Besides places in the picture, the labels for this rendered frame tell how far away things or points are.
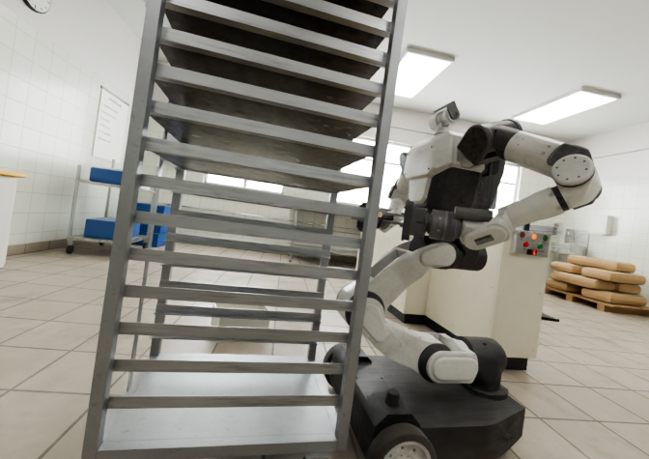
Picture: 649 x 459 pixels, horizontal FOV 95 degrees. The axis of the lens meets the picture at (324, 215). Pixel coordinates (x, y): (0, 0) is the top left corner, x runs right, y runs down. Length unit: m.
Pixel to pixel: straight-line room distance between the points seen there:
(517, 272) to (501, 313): 0.25
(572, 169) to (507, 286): 1.28
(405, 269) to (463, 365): 0.41
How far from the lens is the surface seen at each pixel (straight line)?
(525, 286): 2.17
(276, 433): 1.02
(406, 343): 1.20
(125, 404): 0.98
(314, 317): 1.33
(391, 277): 1.10
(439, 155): 1.10
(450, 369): 1.27
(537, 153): 0.96
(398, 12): 1.02
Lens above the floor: 0.75
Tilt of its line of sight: level
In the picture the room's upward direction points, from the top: 8 degrees clockwise
